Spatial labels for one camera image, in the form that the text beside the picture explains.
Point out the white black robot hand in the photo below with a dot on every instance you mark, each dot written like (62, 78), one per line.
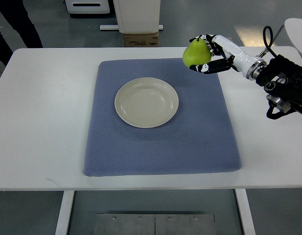
(233, 57)

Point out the green pear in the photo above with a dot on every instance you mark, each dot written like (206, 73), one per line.
(197, 53)

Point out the beige round plate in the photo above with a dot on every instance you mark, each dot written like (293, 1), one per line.
(146, 102)

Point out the brown cardboard box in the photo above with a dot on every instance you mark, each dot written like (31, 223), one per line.
(141, 40)

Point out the blue textured cloth mat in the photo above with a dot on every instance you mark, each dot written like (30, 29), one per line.
(198, 139)

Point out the white machine with slot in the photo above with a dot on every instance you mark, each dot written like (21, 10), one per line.
(87, 6)

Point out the white right table leg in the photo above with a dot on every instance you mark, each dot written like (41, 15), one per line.
(245, 212)

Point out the white table leg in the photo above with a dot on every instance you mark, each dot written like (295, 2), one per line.
(245, 212)
(64, 213)

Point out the person's dark trouser legs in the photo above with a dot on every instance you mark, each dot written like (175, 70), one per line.
(16, 15)

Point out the white left table leg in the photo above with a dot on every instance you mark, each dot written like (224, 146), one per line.
(64, 213)

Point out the white cabinet pedestal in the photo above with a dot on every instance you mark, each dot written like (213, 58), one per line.
(136, 17)

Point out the metal base plate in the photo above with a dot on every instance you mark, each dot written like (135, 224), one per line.
(154, 224)

